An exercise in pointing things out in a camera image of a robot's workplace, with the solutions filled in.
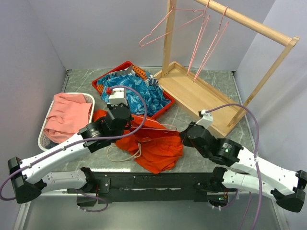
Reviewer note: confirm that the white perforated laundry basket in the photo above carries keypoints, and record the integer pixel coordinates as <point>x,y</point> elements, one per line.
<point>45,141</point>

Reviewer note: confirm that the navy printed garment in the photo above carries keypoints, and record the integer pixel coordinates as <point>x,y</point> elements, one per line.
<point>151,82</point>

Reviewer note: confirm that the orange drawstring shorts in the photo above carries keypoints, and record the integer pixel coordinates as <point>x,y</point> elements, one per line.
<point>155,155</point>

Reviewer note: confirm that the wooden clothes rack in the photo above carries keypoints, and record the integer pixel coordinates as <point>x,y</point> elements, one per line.
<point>198,95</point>

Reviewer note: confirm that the pink garment in basket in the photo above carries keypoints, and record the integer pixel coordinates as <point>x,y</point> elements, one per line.
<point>64,115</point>

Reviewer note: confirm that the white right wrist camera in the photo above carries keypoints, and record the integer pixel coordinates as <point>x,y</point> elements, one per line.
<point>205,119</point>

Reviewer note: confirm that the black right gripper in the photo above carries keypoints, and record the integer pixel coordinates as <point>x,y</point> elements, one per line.
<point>185,139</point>

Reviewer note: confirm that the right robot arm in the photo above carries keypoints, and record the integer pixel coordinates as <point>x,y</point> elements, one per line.
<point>237,168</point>

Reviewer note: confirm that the red plastic bin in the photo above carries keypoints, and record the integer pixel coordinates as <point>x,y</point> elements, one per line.
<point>126,68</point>

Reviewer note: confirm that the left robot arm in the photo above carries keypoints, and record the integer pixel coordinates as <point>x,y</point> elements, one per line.
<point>33,176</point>

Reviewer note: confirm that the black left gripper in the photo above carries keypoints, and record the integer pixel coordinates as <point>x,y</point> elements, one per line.
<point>131,118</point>

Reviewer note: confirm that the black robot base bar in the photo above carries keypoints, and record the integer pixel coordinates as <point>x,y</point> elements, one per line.
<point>110,187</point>

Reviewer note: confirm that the pink wire hanger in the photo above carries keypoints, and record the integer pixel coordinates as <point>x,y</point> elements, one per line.
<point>205,20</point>
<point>169,21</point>
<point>151,129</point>
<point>213,45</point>

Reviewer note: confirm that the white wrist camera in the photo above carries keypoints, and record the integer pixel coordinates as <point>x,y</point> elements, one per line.
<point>205,119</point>
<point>116,96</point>

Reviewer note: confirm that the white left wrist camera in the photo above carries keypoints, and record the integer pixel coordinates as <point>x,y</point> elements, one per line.
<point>116,96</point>

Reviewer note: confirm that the blue leaf-patterned shorts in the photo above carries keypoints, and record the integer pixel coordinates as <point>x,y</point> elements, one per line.
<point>154,99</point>

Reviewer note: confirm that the orange dotted garment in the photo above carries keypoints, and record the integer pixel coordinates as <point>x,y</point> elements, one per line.
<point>139,72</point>

